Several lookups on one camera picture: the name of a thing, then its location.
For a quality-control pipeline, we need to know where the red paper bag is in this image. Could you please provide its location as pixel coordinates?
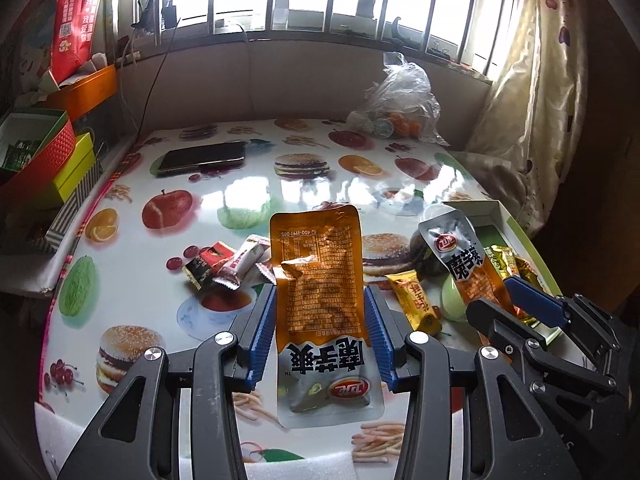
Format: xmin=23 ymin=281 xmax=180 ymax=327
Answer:
xmin=50 ymin=0 xmax=106 ymax=86

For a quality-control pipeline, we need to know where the white red snack packet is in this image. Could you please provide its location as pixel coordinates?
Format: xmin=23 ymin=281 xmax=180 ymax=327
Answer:
xmin=214 ymin=234 xmax=270 ymax=290

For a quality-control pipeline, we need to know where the cream patterned curtain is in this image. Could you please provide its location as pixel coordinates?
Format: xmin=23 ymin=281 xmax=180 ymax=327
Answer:
xmin=456 ymin=0 xmax=588 ymax=235

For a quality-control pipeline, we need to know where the yellow-green box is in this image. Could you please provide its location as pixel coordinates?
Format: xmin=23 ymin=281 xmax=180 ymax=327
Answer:
xmin=34 ymin=131 xmax=96 ymax=209

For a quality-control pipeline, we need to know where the red black candy packet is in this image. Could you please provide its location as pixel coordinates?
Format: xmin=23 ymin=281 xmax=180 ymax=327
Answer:
xmin=182 ymin=242 xmax=234 ymax=290

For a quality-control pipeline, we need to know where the long gold snack bar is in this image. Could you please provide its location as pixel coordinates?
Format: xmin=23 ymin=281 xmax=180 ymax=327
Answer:
xmin=484 ymin=244 xmax=520 ymax=280

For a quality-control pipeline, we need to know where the clear plastic bag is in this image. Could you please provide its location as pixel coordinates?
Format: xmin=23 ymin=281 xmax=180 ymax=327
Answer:
xmin=346 ymin=52 xmax=449 ymax=146

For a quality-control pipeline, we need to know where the green cardboard box tray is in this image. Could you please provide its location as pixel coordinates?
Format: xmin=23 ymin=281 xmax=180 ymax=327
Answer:
xmin=441 ymin=198 xmax=564 ymax=346

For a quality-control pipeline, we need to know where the orange storage box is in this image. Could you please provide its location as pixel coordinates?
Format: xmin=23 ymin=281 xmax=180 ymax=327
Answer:
xmin=37 ymin=65 xmax=117 ymax=122

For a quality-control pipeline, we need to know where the black smartphone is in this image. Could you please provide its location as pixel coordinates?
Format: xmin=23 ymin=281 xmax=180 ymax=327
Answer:
xmin=156 ymin=141 xmax=246 ymax=177

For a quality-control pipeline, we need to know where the striped black white box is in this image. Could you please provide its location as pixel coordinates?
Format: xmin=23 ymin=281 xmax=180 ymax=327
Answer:
xmin=42 ymin=162 xmax=103 ymax=254

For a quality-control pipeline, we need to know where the red woven box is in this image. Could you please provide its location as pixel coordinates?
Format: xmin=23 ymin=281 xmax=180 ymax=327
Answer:
xmin=1 ymin=107 xmax=76 ymax=209

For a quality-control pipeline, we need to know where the orange konjac snack pouch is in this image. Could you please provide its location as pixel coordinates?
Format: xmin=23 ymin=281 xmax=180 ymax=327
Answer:
xmin=270 ymin=205 xmax=384 ymax=428

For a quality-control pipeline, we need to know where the yellow peanut crisp packet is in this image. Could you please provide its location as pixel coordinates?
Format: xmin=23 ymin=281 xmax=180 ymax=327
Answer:
xmin=386 ymin=270 xmax=442 ymax=336

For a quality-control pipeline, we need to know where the fruit print tablecloth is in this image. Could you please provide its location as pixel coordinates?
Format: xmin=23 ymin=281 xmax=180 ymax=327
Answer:
xmin=36 ymin=119 xmax=491 ymax=474

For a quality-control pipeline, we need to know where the green cosmetic jar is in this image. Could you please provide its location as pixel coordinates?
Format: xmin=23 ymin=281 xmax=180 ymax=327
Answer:
xmin=440 ymin=275 xmax=466 ymax=322

